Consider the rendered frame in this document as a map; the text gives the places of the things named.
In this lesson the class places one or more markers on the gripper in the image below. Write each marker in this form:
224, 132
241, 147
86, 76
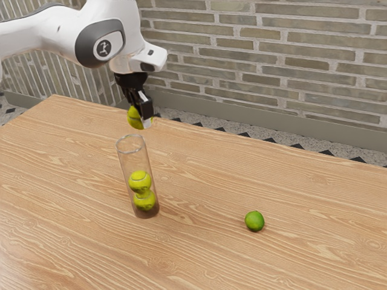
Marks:
130, 82

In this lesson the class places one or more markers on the clear plastic ball tube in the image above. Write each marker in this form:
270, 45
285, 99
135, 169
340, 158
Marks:
137, 178

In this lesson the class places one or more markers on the yellow-green tennis ball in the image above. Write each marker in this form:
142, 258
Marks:
133, 117
144, 201
140, 182

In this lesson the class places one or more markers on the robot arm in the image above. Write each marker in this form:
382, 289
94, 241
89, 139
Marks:
45, 30

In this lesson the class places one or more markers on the green lime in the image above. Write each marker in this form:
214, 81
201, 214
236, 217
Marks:
254, 221

